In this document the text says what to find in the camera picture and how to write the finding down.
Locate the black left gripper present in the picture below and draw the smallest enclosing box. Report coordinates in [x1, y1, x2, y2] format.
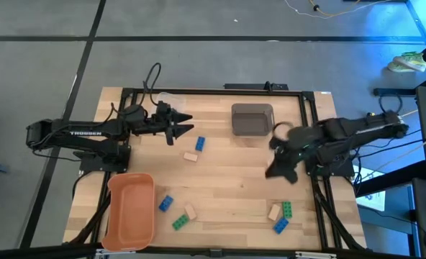
[150, 101, 195, 147]

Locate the blue-lit metal stand leg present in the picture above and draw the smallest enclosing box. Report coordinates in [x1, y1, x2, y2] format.
[404, 0, 426, 50]

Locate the clear plastic bin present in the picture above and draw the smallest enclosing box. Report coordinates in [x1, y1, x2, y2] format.
[155, 91, 187, 116]

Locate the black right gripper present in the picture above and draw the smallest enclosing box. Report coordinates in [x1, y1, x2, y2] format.
[264, 137, 308, 185]

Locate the white printed paper sheet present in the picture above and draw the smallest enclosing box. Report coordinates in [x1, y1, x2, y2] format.
[353, 165, 387, 213]

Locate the black cable at arm base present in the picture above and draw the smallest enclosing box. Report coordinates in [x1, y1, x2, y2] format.
[71, 171, 92, 199]

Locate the grey plastic bin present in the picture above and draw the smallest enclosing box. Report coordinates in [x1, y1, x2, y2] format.
[230, 103, 276, 137]

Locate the orange plastic bin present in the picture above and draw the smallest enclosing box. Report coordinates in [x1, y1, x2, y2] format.
[101, 172, 156, 252]

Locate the black power strip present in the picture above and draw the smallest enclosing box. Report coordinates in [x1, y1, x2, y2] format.
[224, 82, 290, 91]

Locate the tan thin cable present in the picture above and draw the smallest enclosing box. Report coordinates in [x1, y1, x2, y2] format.
[363, 109, 426, 181]

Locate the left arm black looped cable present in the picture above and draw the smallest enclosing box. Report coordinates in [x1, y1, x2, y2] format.
[142, 62, 163, 106]

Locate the right gripper black cable loop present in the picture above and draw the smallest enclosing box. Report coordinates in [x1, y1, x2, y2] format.
[271, 121, 295, 140]

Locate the black overhead rig crossbar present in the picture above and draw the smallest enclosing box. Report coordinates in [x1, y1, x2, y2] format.
[0, 242, 426, 259]

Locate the black floor bar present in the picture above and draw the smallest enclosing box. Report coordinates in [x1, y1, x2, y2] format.
[373, 87, 417, 98]

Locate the black aluminium table frame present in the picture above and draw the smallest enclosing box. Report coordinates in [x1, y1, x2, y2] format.
[67, 87, 367, 253]

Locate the silver metal bracket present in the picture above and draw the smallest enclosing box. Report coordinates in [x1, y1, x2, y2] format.
[294, 250, 338, 259]
[94, 248, 127, 259]

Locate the yellow floor cable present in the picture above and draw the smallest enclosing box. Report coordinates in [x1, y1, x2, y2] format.
[307, 0, 362, 18]

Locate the black diagonal beam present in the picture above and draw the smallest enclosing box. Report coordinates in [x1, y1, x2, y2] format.
[355, 160, 426, 198]

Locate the white floor cable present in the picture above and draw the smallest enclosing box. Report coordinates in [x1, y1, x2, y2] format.
[283, 0, 408, 20]

